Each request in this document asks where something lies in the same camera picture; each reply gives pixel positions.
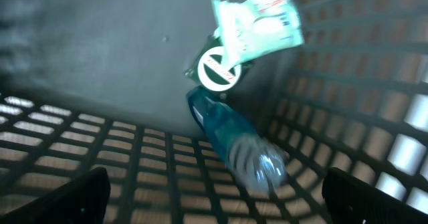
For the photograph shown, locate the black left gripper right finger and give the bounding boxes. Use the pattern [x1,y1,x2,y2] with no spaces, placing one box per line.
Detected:
[322,167,427,224]

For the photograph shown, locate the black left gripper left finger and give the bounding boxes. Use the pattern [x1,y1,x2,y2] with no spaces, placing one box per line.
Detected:
[1,167,111,224]

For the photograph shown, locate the blue clear plastic bottle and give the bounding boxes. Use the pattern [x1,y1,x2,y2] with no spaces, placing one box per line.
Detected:
[187,86,288,193]

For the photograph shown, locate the dark green round-logo packet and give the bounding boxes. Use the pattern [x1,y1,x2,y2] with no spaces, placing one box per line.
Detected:
[183,35,253,93]

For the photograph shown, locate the green wet wipes pack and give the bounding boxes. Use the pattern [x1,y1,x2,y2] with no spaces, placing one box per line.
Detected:
[211,0,304,69]

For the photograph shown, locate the grey plastic basket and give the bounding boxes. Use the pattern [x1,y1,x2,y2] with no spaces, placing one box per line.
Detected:
[1,0,427,223]

